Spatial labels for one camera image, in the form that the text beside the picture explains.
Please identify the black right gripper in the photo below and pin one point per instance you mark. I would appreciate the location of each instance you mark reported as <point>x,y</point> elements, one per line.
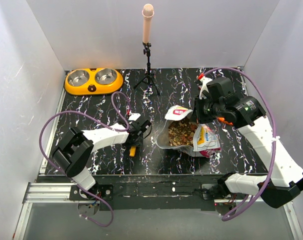
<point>199,118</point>

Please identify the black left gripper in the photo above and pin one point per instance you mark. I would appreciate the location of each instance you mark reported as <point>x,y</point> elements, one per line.
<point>138,143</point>

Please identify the yellow plastic food scoop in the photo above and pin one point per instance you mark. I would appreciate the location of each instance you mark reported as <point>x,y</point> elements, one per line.
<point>132,151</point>

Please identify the white cartoon pet food bag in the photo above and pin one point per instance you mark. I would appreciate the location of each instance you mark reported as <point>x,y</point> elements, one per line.
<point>181,134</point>

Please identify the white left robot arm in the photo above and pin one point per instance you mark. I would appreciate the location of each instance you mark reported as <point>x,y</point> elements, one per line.
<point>75,148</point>

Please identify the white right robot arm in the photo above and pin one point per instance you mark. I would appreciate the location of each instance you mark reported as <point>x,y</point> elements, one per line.
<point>284,180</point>

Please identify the yellow double pet bowl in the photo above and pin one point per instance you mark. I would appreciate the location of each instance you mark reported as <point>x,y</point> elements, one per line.
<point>93,81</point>

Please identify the red yellow toy block truck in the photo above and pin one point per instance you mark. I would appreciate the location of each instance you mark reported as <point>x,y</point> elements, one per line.
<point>223,120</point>

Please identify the black tripod stand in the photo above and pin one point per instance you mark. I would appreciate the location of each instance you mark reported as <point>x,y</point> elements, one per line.
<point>149,77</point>

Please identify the pink microphone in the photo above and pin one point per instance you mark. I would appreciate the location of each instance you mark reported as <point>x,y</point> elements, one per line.
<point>147,13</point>

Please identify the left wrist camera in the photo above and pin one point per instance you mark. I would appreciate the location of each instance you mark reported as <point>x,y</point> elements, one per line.
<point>134,117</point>

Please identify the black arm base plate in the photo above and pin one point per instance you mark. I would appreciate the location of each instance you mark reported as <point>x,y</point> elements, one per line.
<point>166,192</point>

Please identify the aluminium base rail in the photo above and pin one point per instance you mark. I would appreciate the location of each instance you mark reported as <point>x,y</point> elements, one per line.
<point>54,210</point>

